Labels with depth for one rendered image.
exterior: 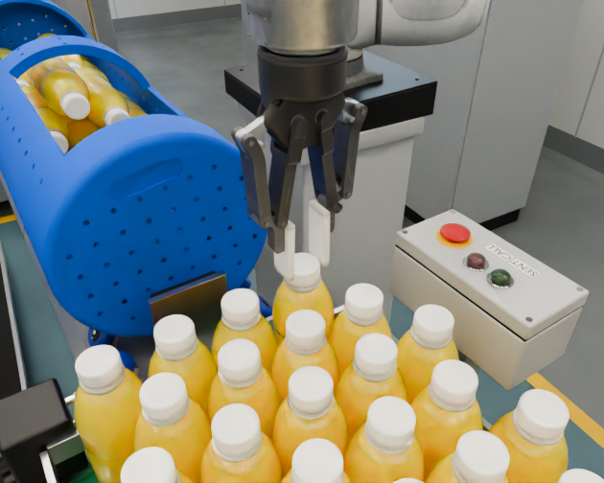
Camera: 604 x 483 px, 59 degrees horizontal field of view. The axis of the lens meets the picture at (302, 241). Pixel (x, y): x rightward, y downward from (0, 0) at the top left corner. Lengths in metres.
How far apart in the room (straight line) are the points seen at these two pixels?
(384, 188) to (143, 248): 0.76
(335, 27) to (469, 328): 0.37
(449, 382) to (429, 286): 0.20
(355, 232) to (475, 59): 1.05
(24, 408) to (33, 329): 1.67
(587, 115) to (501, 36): 1.37
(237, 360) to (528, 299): 0.31
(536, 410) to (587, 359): 1.74
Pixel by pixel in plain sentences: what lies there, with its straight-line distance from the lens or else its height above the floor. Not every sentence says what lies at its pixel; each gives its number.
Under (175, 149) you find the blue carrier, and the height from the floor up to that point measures 1.21.
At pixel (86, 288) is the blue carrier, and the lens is 0.67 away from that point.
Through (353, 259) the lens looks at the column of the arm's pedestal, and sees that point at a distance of 1.36.
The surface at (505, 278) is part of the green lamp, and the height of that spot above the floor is 1.11.
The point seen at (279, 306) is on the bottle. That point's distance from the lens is 0.60.
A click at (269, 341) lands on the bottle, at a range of 0.58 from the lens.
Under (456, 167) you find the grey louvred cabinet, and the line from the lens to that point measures 2.33.
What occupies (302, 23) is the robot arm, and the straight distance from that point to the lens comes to 0.42.
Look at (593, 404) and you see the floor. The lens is 2.10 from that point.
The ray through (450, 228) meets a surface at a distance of 0.68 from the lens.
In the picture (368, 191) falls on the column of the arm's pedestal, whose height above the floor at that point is 0.84.
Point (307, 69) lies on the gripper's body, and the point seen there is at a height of 1.34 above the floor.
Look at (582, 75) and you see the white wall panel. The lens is 3.47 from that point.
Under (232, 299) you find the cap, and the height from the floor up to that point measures 1.11.
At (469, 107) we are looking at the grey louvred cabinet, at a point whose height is 0.68.
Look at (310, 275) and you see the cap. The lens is 0.57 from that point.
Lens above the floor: 1.48
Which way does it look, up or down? 36 degrees down
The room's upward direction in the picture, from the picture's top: straight up
